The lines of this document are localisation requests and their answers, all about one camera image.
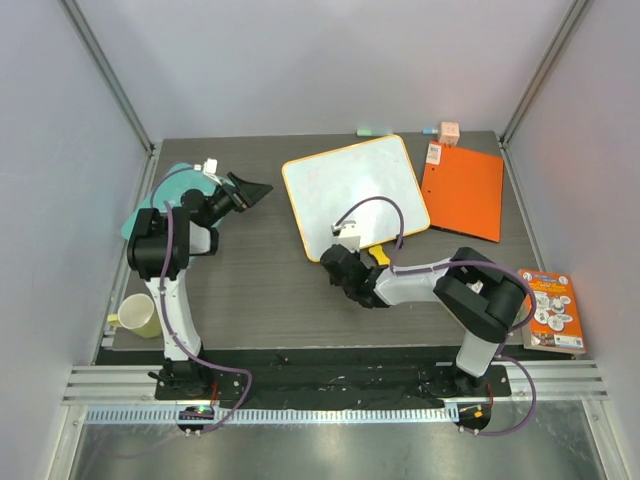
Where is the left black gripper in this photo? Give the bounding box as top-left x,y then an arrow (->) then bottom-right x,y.
206,173 -> 273,227

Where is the yellow bone shaped eraser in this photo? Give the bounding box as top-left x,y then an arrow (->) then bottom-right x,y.
368,245 -> 391,266

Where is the yellow framed whiteboard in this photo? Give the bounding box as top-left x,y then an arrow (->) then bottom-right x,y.
281,135 -> 431,262

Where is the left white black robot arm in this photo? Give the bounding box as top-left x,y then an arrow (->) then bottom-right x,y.
125,164 -> 273,400

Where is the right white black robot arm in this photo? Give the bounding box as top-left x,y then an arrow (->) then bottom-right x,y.
320,245 -> 536,395

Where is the teal cutting board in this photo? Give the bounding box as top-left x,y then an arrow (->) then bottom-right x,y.
121,163 -> 218,241

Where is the green white eraser block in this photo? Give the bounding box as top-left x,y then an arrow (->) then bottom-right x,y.
356,128 -> 394,138

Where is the orange folder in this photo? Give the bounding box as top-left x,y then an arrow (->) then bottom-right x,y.
421,142 -> 504,242

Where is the pale yellow mug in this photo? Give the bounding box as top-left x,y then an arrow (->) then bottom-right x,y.
107,293 -> 162,339

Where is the pink cube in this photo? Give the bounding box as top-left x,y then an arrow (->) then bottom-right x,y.
438,121 -> 460,146

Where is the orange book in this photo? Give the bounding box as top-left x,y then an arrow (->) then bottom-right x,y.
519,269 -> 586,355

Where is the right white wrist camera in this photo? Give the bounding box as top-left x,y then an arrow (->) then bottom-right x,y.
331,220 -> 361,253

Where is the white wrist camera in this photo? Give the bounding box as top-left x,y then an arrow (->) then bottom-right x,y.
194,158 -> 224,185
331,220 -> 361,253

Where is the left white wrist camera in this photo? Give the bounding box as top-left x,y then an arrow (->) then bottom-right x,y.
194,158 -> 224,185

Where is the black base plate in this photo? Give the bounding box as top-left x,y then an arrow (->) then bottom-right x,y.
148,347 -> 512,411

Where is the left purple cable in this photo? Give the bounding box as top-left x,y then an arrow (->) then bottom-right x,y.
149,163 -> 254,435

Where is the slotted grey cable duct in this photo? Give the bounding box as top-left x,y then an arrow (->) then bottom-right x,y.
85,404 -> 459,427

